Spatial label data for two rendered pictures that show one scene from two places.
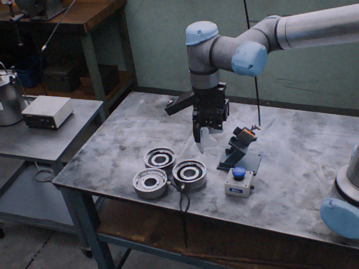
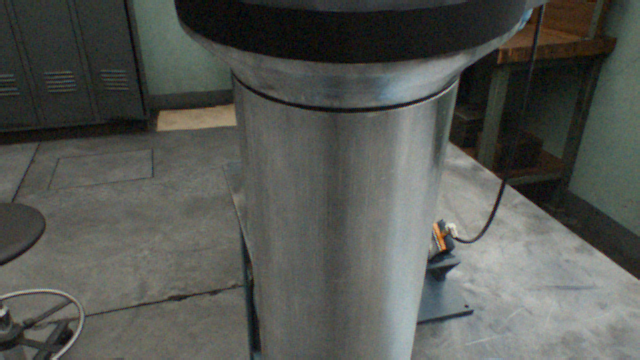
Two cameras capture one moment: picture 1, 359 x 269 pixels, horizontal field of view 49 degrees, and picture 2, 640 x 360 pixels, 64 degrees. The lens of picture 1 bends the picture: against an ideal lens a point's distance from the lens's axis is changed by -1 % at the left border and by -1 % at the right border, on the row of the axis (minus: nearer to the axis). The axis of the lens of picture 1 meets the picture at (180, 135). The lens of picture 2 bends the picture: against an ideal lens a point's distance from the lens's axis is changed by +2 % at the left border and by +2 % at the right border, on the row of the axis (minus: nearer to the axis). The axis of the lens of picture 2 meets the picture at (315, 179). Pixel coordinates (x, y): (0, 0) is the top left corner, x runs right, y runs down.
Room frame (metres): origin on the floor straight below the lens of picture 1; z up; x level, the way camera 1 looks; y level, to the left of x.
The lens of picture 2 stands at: (0.43, -0.54, 1.33)
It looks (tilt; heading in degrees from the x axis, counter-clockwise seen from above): 28 degrees down; 48
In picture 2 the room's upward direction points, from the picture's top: straight up
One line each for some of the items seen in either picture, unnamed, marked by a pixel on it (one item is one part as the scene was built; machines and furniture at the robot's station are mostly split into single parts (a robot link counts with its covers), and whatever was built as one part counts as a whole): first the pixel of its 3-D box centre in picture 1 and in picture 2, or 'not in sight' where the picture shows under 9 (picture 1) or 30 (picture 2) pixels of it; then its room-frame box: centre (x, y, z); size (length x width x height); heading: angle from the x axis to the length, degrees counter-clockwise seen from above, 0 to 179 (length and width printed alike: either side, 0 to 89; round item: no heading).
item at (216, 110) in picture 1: (209, 104); not in sight; (0.88, -0.09, 1.10); 0.09 x 0.08 x 0.12; 65
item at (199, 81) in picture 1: (204, 76); not in sight; (0.89, -0.08, 1.18); 0.08 x 0.08 x 0.05
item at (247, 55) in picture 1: (242, 53); not in sight; (0.83, -0.16, 1.26); 0.11 x 0.11 x 0.08; 47
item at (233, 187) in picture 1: (240, 182); not in sight; (0.86, -0.16, 0.82); 0.08 x 0.07 x 0.05; 65
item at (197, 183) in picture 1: (189, 175); not in sight; (0.93, -0.02, 0.82); 0.10 x 0.10 x 0.04
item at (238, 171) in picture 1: (239, 176); not in sight; (0.86, -0.16, 0.85); 0.04 x 0.04 x 0.05
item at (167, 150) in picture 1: (160, 161); not in sight; (1.01, 0.07, 0.82); 0.10 x 0.10 x 0.04
